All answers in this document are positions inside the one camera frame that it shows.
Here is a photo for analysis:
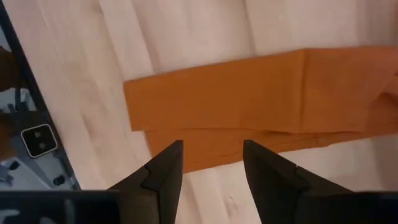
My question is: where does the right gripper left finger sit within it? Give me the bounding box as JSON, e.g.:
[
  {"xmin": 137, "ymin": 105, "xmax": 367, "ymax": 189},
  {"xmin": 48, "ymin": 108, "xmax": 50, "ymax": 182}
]
[{"xmin": 107, "ymin": 139, "xmax": 184, "ymax": 224}]

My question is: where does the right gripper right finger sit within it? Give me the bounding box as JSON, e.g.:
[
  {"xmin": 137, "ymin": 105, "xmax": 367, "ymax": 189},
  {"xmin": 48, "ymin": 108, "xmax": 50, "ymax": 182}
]
[{"xmin": 242, "ymin": 139, "xmax": 354, "ymax": 224}]

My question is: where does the orange folded cloth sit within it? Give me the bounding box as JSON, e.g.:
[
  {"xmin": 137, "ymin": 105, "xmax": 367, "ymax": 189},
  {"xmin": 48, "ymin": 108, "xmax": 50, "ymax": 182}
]
[{"xmin": 123, "ymin": 45, "xmax": 398, "ymax": 174}]

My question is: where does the light grey bar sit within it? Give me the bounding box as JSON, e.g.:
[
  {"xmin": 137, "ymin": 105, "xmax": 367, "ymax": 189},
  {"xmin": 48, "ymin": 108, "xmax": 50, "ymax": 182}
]
[{"xmin": 0, "ymin": 149, "xmax": 75, "ymax": 190}]

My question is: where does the black metal table frame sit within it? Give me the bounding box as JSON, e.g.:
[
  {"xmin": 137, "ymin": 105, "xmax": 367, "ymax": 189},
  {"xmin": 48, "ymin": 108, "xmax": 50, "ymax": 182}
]
[{"xmin": 0, "ymin": 0, "xmax": 81, "ymax": 190}]

